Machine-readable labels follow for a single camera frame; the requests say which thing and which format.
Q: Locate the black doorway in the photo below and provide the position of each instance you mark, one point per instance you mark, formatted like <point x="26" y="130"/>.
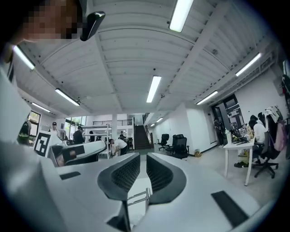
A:
<point x="228" y="113"/>

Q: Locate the person's head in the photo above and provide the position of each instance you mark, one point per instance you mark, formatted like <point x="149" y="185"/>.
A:
<point x="49" y="20"/>

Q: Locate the black office chair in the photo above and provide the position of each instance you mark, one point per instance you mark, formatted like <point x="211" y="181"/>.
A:
<point x="268" y="149"/>
<point x="164" y="140"/>
<point x="179" y="146"/>

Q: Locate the black head camera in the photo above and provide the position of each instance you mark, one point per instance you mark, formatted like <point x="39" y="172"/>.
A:
<point x="91" y="25"/>

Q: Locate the dark staircase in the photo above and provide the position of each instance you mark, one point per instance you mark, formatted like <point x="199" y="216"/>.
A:
<point x="141" y="138"/>

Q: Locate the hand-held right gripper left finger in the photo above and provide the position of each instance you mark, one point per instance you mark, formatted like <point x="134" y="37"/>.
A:
<point x="95" y="204"/>

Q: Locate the white ceiling tube light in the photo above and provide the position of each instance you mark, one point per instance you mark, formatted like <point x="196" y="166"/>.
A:
<point x="206" y="97"/>
<point x="181" y="14"/>
<point x="154" y="89"/>
<point x="248" y="64"/>
<point x="67" y="97"/>
<point x="23" y="57"/>
<point x="40" y="107"/>

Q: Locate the white column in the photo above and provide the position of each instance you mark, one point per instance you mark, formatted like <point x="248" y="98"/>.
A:
<point x="114" y="127"/>

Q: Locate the white office table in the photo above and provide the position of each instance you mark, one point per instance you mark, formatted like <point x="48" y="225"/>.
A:
<point x="239" y="145"/>

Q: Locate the white metal rack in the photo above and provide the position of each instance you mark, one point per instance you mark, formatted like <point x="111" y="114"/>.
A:
<point x="97" y="133"/>

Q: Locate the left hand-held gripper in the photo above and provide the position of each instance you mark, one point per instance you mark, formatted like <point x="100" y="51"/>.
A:
<point x="43" y="143"/>

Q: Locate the clothes pile on chair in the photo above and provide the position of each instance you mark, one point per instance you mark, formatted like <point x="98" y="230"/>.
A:
<point x="275" y="127"/>

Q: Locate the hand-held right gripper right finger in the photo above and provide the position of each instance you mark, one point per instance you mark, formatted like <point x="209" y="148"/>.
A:
<point x="192" y="204"/>

